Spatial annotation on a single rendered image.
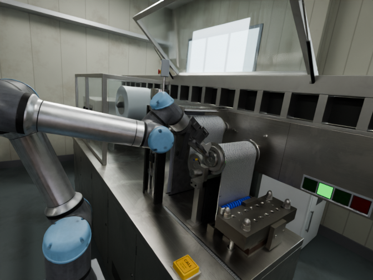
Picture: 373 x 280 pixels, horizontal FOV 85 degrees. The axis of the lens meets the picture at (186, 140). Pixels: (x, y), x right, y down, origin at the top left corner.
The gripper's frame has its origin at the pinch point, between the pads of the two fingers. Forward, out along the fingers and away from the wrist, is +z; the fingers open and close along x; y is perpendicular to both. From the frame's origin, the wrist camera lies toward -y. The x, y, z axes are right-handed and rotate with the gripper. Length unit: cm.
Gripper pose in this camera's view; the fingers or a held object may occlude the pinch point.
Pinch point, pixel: (204, 155)
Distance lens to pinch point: 91.6
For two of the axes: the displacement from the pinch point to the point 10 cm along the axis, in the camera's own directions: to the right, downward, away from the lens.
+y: 5.9, -7.9, 2.0
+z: 5.5, 5.7, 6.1
